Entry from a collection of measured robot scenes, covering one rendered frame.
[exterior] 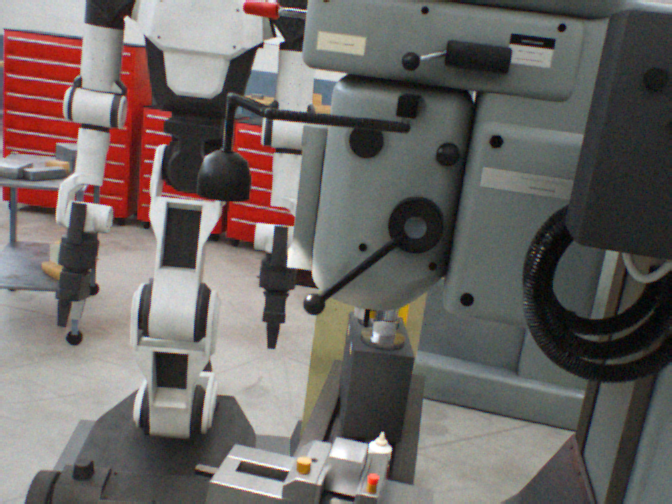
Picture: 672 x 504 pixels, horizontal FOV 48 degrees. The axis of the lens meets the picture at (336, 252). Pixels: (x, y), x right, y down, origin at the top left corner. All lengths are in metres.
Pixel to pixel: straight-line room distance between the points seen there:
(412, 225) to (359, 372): 0.58
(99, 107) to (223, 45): 0.33
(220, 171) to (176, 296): 0.80
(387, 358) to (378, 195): 0.55
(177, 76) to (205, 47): 0.09
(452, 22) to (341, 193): 0.25
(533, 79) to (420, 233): 0.23
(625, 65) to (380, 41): 0.34
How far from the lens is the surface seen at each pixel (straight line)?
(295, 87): 1.77
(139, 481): 1.95
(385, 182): 0.97
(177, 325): 1.77
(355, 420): 1.52
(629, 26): 0.70
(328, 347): 3.03
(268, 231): 1.80
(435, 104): 0.96
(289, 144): 1.77
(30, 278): 4.16
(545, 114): 0.95
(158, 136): 6.15
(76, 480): 1.92
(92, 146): 1.85
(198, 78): 1.73
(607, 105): 0.70
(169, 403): 1.96
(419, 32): 0.94
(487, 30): 0.94
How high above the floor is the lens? 1.66
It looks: 15 degrees down
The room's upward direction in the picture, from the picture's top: 8 degrees clockwise
